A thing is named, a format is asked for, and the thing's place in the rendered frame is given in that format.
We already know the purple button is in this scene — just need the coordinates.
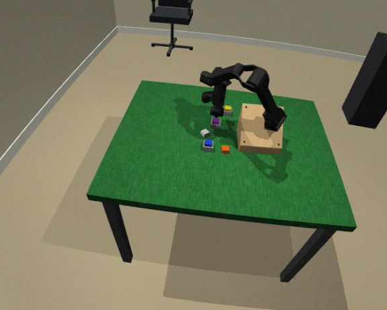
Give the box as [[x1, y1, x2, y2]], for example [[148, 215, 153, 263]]
[[210, 118, 221, 129]]

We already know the yellow button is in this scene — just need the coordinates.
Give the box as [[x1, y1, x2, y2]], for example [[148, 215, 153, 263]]
[[223, 106, 232, 116]]

